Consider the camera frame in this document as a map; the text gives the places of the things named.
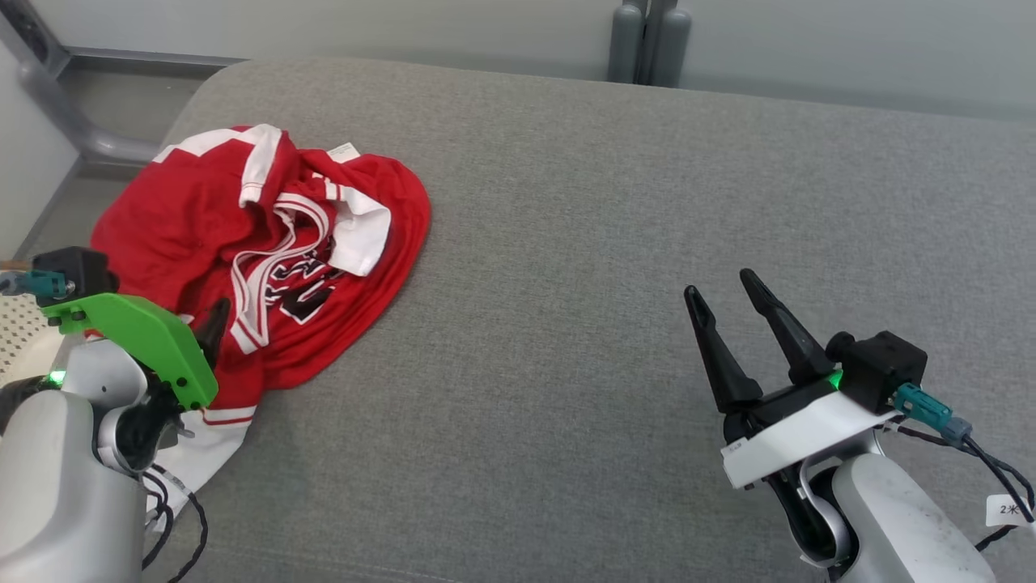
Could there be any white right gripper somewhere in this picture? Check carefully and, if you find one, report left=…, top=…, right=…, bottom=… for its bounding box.
left=684, top=269, right=898, bottom=490

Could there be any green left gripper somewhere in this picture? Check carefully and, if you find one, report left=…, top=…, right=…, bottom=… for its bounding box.
left=40, top=293, right=232, bottom=411

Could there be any red shorts white trim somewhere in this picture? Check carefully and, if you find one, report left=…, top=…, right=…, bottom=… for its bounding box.
left=89, top=124, right=284, bottom=341

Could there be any red Bulls 23 jersey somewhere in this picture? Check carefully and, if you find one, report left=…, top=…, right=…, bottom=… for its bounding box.
left=150, top=144, right=431, bottom=523

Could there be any white perforated basket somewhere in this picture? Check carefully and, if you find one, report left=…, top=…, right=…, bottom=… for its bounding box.
left=0, top=296, right=62, bottom=388

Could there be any teal-plug right camera cable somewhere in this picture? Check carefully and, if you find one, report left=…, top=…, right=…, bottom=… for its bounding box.
left=894, top=382, right=1036, bottom=551

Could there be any teal-plug camera cable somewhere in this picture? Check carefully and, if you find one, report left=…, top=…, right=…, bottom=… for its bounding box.
left=894, top=382, right=1036, bottom=551
left=0, top=270, right=67, bottom=302

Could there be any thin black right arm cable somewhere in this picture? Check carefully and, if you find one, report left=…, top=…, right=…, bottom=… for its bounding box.
left=882, top=419, right=960, bottom=449

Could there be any teal-plug left camera cable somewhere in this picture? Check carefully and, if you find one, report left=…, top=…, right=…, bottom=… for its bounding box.
left=0, top=270, right=67, bottom=302

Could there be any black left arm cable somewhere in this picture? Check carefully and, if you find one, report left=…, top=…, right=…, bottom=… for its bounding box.
left=142, top=466, right=210, bottom=583

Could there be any grey metal floor rail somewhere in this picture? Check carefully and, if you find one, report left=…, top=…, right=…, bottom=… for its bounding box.
left=0, top=0, right=244, bottom=167

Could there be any white cable label tag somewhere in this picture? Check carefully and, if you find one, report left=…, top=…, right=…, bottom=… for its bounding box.
left=986, top=494, right=1036, bottom=529

